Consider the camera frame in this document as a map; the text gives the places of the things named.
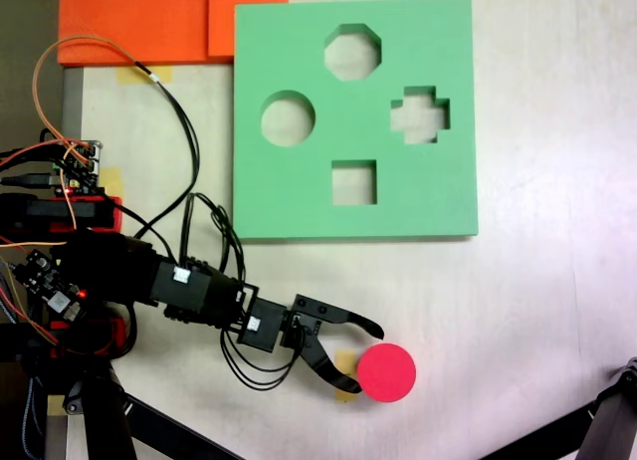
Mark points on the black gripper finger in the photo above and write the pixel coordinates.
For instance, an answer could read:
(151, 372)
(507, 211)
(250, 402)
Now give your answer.
(323, 365)
(356, 320)

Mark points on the red cylinder block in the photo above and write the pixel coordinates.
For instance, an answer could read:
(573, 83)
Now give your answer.
(386, 373)

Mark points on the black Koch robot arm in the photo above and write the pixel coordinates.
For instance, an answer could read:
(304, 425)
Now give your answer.
(124, 276)

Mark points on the green shape-hole board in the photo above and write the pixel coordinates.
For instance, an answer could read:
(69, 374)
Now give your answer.
(278, 206)

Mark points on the orange foam block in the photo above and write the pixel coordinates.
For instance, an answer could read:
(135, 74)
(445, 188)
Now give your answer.
(134, 22)

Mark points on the yellow masking tape piece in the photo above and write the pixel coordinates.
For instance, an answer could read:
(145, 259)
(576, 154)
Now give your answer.
(344, 360)
(113, 181)
(56, 405)
(129, 75)

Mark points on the red black table clamp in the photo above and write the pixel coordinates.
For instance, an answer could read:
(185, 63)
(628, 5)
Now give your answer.
(89, 211)
(117, 330)

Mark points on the black driver board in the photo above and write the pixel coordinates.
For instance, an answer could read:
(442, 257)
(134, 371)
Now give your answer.
(47, 283)

